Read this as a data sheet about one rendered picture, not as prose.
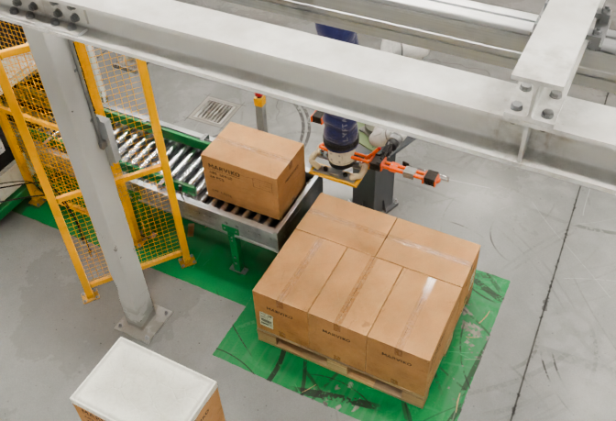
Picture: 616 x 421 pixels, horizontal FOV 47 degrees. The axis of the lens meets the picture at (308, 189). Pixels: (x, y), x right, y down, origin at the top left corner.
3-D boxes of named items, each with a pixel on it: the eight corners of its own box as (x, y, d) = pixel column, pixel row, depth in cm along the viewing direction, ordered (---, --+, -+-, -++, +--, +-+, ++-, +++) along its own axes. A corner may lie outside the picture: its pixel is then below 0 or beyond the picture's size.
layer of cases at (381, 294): (257, 326, 476) (251, 290, 449) (322, 229, 539) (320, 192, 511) (423, 396, 435) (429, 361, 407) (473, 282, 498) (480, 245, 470)
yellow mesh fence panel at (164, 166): (83, 304, 513) (-18, 60, 367) (81, 294, 520) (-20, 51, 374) (196, 263, 538) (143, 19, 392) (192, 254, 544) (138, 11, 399)
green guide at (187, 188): (23, 143, 561) (19, 134, 555) (32, 136, 568) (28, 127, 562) (189, 204, 506) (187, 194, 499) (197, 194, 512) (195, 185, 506)
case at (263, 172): (207, 195, 512) (200, 154, 484) (236, 162, 537) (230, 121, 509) (280, 220, 491) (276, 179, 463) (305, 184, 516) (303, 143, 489)
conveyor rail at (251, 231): (26, 160, 570) (18, 141, 557) (30, 156, 573) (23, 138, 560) (275, 252, 489) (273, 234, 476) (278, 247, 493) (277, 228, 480)
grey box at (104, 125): (89, 154, 407) (75, 113, 387) (94, 149, 411) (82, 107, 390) (116, 163, 400) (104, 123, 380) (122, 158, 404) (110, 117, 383)
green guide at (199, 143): (68, 105, 595) (65, 97, 589) (76, 99, 602) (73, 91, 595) (228, 159, 539) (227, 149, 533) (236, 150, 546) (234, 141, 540)
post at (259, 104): (263, 194, 590) (253, 97, 520) (267, 189, 594) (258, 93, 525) (270, 196, 587) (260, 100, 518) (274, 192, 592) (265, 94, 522)
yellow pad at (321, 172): (308, 173, 451) (307, 167, 448) (315, 163, 457) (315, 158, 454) (356, 188, 438) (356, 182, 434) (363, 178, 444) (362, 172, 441)
